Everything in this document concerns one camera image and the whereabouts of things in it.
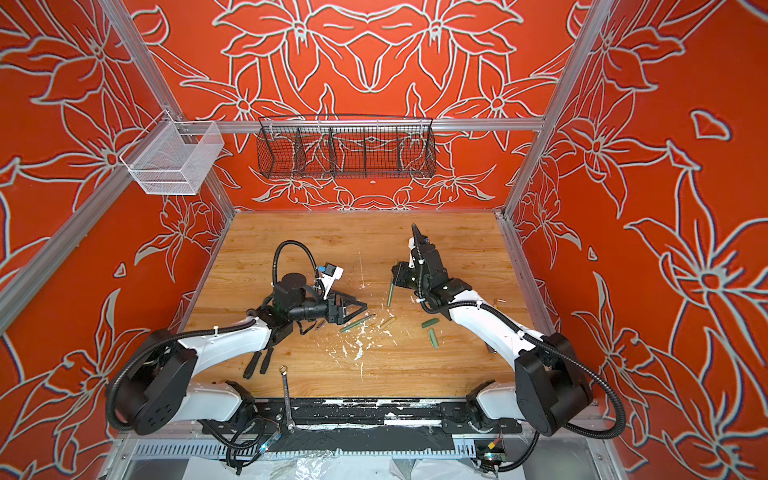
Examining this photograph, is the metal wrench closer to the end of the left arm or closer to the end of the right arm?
the end of the left arm

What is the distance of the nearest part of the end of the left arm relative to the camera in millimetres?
666

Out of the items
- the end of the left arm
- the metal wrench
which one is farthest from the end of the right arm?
the metal wrench
